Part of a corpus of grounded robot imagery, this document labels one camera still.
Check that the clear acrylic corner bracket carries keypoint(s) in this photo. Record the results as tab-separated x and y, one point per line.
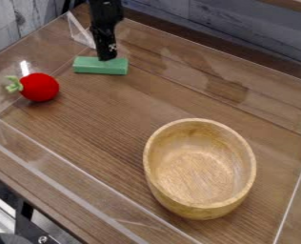
79	34

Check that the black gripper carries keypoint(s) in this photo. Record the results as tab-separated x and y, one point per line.
106	15

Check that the green rectangular block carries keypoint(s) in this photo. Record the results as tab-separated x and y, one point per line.
87	64

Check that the black metal table leg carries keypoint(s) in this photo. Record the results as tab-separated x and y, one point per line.
26	228

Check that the light wooden bowl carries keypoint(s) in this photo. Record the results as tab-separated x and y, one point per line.
199	167

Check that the red plush tomato toy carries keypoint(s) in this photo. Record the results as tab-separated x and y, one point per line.
38	86

